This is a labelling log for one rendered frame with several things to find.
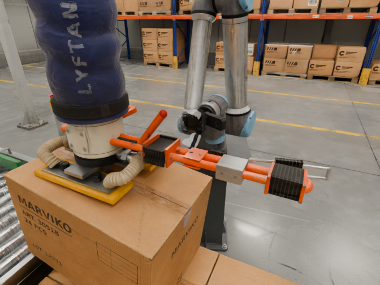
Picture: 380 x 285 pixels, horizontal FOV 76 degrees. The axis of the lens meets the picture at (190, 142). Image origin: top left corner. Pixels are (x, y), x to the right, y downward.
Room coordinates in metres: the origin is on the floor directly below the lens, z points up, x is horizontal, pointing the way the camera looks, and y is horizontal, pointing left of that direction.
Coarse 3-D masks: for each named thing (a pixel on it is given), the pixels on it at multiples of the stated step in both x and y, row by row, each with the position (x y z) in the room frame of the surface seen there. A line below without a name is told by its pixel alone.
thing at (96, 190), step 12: (48, 168) 0.70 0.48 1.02; (60, 168) 0.70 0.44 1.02; (60, 180) 0.64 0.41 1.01; (72, 180) 0.63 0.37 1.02; (84, 180) 0.63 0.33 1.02; (96, 180) 0.62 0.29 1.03; (84, 192) 0.59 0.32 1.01; (96, 192) 0.58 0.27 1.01; (108, 192) 0.57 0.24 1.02; (120, 192) 0.58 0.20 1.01
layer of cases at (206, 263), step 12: (204, 252) 0.75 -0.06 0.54; (216, 252) 0.75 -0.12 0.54; (192, 264) 0.69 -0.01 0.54; (204, 264) 0.69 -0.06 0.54; (216, 264) 0.69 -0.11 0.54; (228, 264) 0.69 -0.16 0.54; (240, 264) 0.69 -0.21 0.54; (60, 276) 0.64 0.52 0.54; (192, 276) 0.64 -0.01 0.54; (204, 276) 0.64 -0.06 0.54; (216, 276) 0.64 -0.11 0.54; (228, 276) 0.64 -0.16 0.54; (240, 276) 0.64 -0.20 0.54; (252, 276) 0.64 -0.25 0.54; (264, 276) 0.64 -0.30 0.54; (276, 276) 0.64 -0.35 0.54
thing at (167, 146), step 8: (152, 136) 0.67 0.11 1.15; (160, 136) 0.69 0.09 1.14; (168, 136) 0.68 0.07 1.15; (144, 144) 0.62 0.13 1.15; (152, 144) 0.64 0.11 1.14; (160, 144) 0.64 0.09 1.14; (168, 144) 0.64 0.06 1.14; (176, 144) 0.63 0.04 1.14; (144, 152) 0.61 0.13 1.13; (152, 152) 0.59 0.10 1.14; (160, 152) 0.58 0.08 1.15; (168, 152) 0.59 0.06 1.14; (144, 160) 0.61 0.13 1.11; (152, 160) 0.59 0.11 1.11; (160, 160) 0.59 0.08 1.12; (168, 160) 0.59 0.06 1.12
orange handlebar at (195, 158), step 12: (132, 108) 0.98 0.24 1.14; (120, 144) 0.67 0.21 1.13; (132, 144) 0.65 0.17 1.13; (180, 156) 0.58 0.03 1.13; (192, 156) 0.58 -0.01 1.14; (204, 156) 0.59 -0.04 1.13; (216, 156) 0.58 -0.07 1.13; (192, 168) 0.56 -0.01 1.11; (204, 168) 0.55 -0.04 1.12; (252, 168) 0.53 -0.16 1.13; (264, 168) 0.53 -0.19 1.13; (252, 180) 0.49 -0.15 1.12; (264, 180) 0.48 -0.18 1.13
